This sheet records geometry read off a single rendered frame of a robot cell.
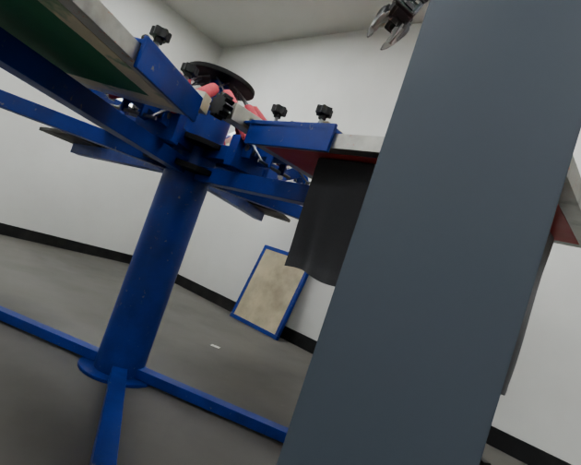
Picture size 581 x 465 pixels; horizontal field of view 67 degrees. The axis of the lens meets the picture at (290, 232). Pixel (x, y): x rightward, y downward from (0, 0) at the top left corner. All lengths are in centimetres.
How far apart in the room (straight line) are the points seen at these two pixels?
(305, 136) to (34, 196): 428
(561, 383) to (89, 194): 462
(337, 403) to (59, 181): 487
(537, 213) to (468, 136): 10
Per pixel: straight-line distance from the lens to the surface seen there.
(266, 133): 120
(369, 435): 48
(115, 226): 552
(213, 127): 189
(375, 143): 98
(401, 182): 48
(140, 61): 99
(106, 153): 259
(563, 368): 309
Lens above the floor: 67
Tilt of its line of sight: 3 degrees up
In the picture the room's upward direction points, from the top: 19 degrees clockwise
